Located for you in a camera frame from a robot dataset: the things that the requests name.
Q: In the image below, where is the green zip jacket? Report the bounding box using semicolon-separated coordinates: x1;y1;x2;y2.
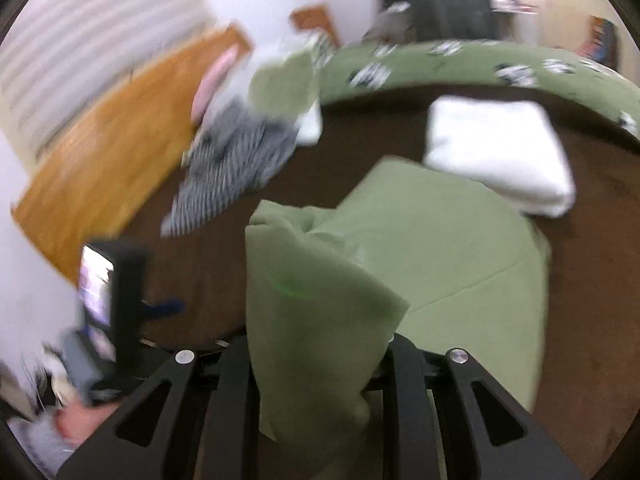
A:
245;156;553;480

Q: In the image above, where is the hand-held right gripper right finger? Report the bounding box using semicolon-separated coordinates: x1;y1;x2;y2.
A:
362;332;586;480

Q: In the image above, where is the wooden headboard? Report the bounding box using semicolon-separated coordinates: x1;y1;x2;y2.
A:
11;25;253;286

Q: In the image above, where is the pink pillow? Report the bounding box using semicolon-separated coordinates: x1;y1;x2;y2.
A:
192;45;241;121

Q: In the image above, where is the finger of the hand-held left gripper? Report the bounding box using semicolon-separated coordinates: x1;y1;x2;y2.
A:
141;299;186;322

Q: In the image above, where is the person's left hand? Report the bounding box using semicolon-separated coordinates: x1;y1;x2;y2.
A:
54;401;121;448

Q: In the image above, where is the bed with brown sheet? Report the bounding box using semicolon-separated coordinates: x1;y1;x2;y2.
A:
120;85;640;476

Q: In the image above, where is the white window blind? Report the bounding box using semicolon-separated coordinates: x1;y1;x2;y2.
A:
0;0;213;166

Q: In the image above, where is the folded white towel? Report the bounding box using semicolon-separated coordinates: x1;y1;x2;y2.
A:
422;96;577;218

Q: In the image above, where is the wooden chair with clothes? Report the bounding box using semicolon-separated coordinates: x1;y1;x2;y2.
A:
575;14;621;68

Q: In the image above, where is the dark covered office chair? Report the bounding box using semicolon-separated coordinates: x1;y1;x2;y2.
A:
377;0;496;43

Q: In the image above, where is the white pillow with green print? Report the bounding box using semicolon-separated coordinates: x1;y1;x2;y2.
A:
245;32;333;148

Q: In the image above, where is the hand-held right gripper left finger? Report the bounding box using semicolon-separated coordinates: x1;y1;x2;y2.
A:
57;335;262;480

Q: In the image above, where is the green cow-print blanket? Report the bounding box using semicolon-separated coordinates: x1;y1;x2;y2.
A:
317;40;640;141

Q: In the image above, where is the grey striped cloth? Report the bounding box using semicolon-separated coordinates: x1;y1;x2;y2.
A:
161;100;301;238

